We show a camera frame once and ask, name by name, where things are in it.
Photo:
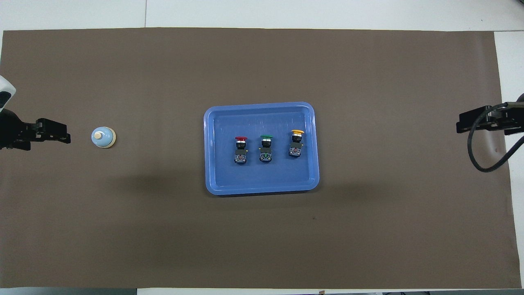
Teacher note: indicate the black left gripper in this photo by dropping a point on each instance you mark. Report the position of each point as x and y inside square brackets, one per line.
[12, 129]

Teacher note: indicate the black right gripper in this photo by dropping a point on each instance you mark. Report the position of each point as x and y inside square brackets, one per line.
[511, 116]

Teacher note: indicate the light blue service bell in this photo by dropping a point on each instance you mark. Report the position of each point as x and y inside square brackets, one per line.
[103, 139]

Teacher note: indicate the yellow push button switch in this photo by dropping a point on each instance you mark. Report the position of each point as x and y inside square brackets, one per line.
[296, 145]

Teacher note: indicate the red push button switch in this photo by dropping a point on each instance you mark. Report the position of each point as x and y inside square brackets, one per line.
[241, 151]

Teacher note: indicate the green push button switch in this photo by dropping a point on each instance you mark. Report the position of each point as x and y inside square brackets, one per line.
[266, 149]

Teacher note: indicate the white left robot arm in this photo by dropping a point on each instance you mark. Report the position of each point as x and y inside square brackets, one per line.
[5, 92]

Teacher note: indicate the blue plastic tray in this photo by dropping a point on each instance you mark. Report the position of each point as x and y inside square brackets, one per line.
[229, 176]

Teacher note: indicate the brown table mat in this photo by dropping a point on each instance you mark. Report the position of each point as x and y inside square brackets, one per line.
[163, 229]

